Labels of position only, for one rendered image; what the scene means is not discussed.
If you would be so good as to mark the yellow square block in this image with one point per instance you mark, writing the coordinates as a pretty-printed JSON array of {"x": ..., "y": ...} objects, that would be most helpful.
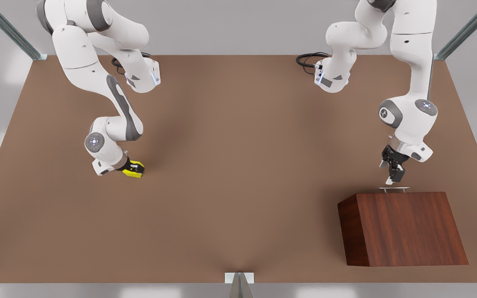
[{"x": 132, "y": 174}]

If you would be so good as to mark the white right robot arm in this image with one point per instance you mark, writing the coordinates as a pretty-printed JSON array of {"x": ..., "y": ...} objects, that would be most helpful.
[{"x": 77, "y": 49}]

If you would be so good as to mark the brown wooden drawer cabinet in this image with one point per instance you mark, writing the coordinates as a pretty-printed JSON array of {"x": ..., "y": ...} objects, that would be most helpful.
[{"x": 408, "y": 227}]

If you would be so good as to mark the silver frame post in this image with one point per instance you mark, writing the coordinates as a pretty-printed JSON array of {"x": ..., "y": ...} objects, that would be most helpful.
[
  {"x": 466, "y": 31},
  {"x": 10, "y": 31},
  {"x": 239, "y": 284}
]

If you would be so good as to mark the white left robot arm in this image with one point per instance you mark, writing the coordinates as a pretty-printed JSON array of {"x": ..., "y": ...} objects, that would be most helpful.
[{"x": 412, "y": 49}]

